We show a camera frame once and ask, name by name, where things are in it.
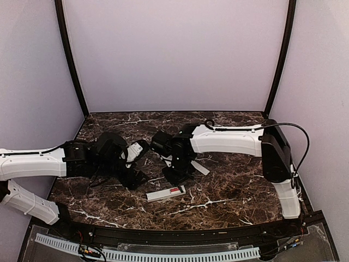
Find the white remote control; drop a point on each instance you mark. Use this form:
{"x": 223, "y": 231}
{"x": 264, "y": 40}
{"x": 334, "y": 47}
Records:
{"x": 164, "y": 194}

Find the black frame post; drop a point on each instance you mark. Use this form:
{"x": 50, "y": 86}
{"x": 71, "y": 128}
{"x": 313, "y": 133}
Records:
{"x": 69, "y": 56}
{"x": 291, "y": 10}

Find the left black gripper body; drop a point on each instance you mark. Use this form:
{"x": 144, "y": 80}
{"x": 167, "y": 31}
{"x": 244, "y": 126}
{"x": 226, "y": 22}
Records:
{"x": 127, "y": 182}

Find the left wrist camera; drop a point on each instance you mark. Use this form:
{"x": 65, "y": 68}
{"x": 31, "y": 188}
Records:
{"x": 135, "y": 152}

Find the left black frame post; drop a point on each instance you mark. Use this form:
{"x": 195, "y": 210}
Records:
{"x": 69, "y": 56}

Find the right black frame post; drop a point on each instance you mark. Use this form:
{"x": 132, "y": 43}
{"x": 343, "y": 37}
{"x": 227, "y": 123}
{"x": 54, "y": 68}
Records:
{"x": 291, "y": 10}

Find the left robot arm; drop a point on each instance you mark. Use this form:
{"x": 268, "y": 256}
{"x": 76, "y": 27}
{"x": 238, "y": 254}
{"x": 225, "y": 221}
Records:
{"x": 110, "y": 156}

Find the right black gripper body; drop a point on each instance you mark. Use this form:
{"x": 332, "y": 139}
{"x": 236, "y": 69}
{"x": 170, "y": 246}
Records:
{"x": 178, "y": 174}

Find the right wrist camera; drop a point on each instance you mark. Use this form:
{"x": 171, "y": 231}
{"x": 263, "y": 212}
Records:
{"x": 167, "y": 160}

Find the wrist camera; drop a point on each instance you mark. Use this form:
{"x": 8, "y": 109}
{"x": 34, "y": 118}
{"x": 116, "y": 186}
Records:
{"x": 135, "y": 152}
{"x": 167, "y": 160}

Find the black front rail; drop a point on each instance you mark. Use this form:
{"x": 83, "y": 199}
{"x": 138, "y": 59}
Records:
{"x": 109, "y": 236}

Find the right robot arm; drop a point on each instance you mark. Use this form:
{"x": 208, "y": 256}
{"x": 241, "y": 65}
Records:
{"x": 265, "y": 141}

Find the white battery cover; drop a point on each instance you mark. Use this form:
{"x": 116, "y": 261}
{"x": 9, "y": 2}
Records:
{"x": 200, "y": 168}

